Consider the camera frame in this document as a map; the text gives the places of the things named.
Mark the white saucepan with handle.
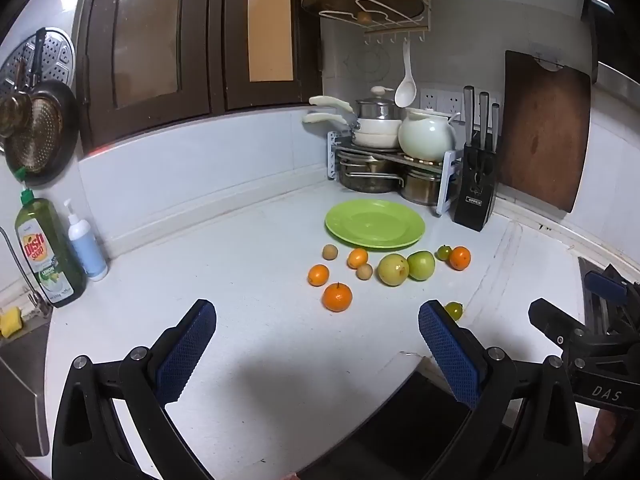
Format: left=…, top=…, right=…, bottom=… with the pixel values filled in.
left=308, top=95, right=403, bottom=136
left=302, top=112, right=402, bottom=149

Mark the person's right hand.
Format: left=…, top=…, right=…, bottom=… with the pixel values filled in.
left=587, top=406, right=619, bottom=462

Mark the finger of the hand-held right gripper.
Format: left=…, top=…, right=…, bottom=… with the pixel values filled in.
left=585, top=262, right=640, bottom=311
left=529, top=298, right=587, bottom=358

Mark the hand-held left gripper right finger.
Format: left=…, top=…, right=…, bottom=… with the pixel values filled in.
left=418, top=300, right=586, bottom=480

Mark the wide steel pot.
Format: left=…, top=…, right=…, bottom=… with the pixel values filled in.
left=339, top=154, right=407, bottom=194

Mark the green dish soap bottle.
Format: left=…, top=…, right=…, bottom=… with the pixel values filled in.
left=14, top=167, right=87, bottom=308

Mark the white and blue pump bottle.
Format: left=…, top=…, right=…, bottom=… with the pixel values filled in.
left=62, top=198, right=109, bottom=282

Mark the green apple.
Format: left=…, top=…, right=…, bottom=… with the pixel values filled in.
left=407, top=250, right=436, bottom=281

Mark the yellow sponge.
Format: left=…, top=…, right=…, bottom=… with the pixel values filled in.
left=0, top=308, right=24, bottom=338

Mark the yellow-green apple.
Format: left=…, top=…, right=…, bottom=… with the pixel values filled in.
left=377, top=253, right=411, bottom=287

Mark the steel pot with glass lid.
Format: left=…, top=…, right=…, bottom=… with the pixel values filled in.
left=356, top=86, right=402, bottom=121

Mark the white ceramic pot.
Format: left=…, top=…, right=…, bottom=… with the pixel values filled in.
left=398, top=107, right=461, bottom=162

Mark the large mesh strainer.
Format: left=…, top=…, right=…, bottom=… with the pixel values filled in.
left=10, top=95, right=64, bottom=173

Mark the perforated metal steamer plate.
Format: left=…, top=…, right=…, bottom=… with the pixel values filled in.
left=0, top=27, right=76, bottom=106

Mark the black frying pan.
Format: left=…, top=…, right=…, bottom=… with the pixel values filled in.
left=4, top=30, right=80, bottom=187

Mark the dark brown framed window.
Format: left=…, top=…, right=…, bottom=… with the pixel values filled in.
left=72, top=0, right=323, bottom=153

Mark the tall steel pot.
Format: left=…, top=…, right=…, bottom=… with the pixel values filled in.
left=400, top=167, right=453, bottom=206

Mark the steel range hood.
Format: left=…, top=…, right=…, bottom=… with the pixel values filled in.
left=580, top=0, right=640, bottom=103

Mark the white wall socket panel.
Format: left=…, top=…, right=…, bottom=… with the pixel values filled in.
left=419, top=89, right=503, bottom=117

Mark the white wire wall rack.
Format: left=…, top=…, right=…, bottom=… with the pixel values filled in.
left=299, top=0, right=443, bottom=44

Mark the grey pot rack shelf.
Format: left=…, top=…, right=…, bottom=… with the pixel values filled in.
left=327, top=131, right=463, bottom=217

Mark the steel sink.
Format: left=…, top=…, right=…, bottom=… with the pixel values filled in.
left=0, top=340, right=51, bottom=457

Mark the white ladle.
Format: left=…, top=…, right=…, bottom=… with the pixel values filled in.
left=394, top=37, right=419, bottom=108

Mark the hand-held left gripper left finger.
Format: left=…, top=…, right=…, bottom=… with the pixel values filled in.
left=51, top=299, right=217, bottom=480

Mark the green plate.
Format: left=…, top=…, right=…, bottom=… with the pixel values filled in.
left=325, top=199, right=426, bottom=250

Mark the large orange tangerine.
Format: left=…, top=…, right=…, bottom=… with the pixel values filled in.
left=322, top=282, right=354, bottom=313

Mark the black knife block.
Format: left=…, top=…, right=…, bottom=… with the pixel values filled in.
left=453, top=143, right=499, bottom=232

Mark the small mesh strainer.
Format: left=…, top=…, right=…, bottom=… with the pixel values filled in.
left=0, top=62, right=32, bottom=139

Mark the brown wooden cutting board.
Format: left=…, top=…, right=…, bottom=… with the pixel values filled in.
left=497, top=50, right=592, bottom=213

